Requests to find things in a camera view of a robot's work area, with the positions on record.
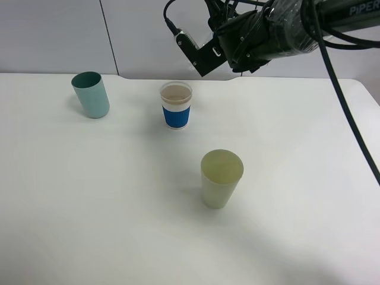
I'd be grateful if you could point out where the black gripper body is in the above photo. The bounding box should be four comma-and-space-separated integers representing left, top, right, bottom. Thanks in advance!
207, 10, 270, 73

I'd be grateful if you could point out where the paper cup with blue sleeve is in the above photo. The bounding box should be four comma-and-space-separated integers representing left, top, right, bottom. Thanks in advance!
160, 81, 192, 129

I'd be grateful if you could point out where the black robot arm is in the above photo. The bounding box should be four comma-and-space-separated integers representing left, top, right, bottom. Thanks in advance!
206, 1, 379, 73

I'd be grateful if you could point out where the pale green plastic cup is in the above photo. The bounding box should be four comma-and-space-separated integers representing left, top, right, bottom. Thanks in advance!
201, 149, 244, 209

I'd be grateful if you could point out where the teal plastic cup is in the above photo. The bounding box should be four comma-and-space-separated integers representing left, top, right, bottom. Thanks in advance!
71, 71, 110, 119

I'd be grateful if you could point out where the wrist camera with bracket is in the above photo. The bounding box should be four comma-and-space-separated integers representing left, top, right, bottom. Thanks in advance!
175, 29, 227, 77

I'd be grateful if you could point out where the black cable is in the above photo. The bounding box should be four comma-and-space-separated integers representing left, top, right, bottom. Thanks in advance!
163, 0, 380, 176

